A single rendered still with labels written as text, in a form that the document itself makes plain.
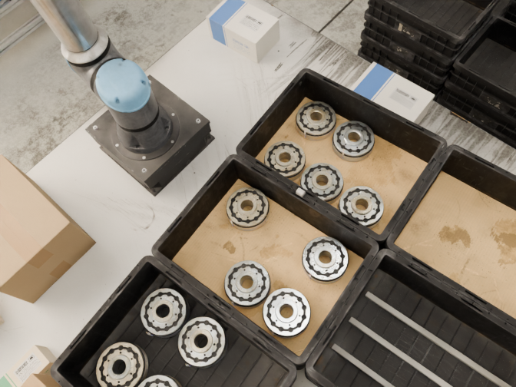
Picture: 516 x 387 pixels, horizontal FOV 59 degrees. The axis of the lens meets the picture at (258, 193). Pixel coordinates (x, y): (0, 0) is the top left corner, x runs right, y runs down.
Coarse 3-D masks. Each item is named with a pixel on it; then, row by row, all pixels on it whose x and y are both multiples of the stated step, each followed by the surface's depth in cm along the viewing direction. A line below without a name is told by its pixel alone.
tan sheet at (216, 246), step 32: (224, 224) 109; (288, 224) 108; (192, 256) 107; (224, 256) 106; (256, 256) 105; (288, 256) 105; (320, 256) 104; (352, 256) 104; (320, 288) 101; (256, 320) 99; (320, 320) 98
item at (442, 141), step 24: (312, 72) 114; (360, 96) 110; (264, 120) 109; (408, 120) 106; (240, 144) 107; (264, 168) 104; (432, 168) 100; (408, 192) 98; (336, 216) 98; (384, 240) 95
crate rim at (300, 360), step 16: (224, 160) 105; (240, 160) 105; (272, 176) 103; (288, 192) 101; (192, 208) 101; (320, 208) 98; (176, 224) 100; (336, 224) 97; (160, 240) 98; (368, 240) 95; (160, 256) 97; (368, 256) 93; (176, 272) 95; (352, 288) 91; (224, 304) 93; (336, 304) 90; (240, 320) 90; (320, 336) 87; (288, 352) 87; (304, 352) 86
